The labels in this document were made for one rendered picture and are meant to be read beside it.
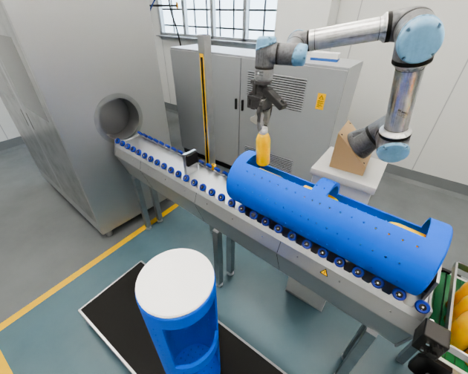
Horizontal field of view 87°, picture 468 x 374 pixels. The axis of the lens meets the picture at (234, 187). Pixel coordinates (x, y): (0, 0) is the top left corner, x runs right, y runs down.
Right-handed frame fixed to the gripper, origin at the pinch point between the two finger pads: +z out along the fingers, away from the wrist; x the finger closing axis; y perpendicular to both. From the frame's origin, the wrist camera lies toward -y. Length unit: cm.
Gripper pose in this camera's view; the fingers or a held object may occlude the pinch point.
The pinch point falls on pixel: (263, 128)
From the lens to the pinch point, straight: 114.8
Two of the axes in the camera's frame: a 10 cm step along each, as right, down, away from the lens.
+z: -0.1, 8.2, 5.8
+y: -7.7, -3.8, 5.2
